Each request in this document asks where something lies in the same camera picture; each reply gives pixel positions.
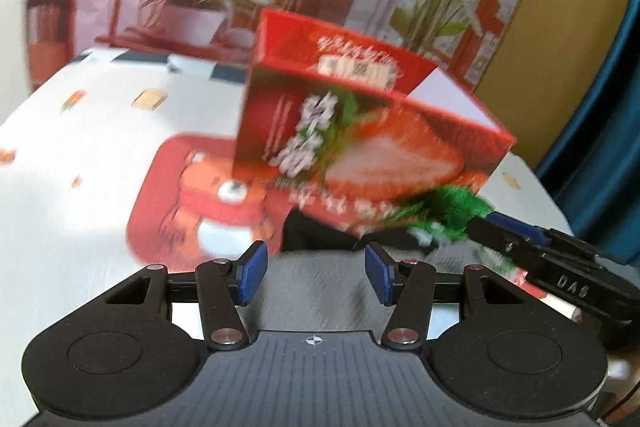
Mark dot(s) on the green tassel ornament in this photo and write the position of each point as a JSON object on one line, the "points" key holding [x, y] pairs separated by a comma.
{"points": [[452, 207]]}

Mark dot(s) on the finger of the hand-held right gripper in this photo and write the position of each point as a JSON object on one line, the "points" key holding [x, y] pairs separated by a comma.
{"points": [[522, 228], [497, 239]]}

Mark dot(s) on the red strawberry print box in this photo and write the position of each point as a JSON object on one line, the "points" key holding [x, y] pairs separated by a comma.
{"points": [[350, 147]]}

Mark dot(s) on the red cartoon print mat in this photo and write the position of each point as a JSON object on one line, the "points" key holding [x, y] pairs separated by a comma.
{"points": [[160, 207]]}

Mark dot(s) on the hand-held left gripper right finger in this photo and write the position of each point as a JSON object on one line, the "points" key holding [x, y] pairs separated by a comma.
{"points": [[378, 276]]}

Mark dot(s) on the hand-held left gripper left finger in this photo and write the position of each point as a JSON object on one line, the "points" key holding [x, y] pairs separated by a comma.
{"points": [[251, 274]]}

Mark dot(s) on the teal curtain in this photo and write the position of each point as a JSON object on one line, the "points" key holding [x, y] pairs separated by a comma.
{"points": [[610, 157]]}

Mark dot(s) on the grey fuzzy cloth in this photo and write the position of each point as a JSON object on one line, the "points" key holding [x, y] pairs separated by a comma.
{"points": [[320, 292]]}

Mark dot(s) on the black and grey sock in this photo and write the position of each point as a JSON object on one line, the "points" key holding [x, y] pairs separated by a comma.
{"points": [[310, 234]]}

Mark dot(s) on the wooden panel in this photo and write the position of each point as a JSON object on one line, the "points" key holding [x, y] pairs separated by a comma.
{"points": [[565, 57]]}

